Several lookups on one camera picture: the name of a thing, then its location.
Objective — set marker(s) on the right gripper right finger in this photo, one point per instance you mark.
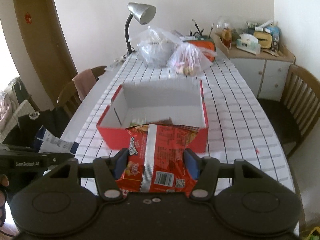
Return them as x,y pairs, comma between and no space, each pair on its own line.
205,171

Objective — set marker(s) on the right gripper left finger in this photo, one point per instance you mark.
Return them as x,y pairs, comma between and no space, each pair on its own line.
106,173

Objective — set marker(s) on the red chip bag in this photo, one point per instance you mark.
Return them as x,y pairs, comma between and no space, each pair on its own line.
155,161

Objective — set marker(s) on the person's left hand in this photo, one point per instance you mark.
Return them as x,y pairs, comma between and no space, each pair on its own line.
4,182

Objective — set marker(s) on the white grid tablecloth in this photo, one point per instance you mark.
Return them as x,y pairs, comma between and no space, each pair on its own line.
238,126

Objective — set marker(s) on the pale green snack packet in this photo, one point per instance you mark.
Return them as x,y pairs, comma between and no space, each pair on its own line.
137,122

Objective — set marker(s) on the red cardboard box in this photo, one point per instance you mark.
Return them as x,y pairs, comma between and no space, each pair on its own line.
178,100

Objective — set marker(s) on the left wooden chair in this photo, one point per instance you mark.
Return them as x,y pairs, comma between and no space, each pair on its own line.
68,98

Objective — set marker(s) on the wooden chair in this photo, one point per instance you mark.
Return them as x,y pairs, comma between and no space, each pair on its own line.
296,113
68,98

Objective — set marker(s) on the pink cloth on chair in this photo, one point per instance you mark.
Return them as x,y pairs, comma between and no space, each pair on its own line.
84,82

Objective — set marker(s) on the right wooden chair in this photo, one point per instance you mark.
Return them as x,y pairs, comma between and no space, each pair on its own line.
296,113

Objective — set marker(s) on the pink plastic bag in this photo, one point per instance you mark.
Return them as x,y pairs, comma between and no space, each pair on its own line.
189,60

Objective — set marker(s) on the white cabinet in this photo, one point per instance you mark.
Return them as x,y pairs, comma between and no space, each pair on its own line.
264,73

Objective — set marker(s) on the orange container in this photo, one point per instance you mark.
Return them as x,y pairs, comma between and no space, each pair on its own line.
205,45

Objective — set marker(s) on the clear plastic bag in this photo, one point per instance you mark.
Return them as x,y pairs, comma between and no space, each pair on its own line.
156,46

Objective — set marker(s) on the tissue box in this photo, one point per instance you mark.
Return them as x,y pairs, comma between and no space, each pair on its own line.
248,43

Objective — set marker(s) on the amber liquid bottle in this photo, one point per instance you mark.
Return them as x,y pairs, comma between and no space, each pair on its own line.
227,35

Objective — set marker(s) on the brown wooden door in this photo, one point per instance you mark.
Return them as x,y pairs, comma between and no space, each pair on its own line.
45,44

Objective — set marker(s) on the silver desk lamp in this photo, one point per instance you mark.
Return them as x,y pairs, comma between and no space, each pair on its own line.
143,14

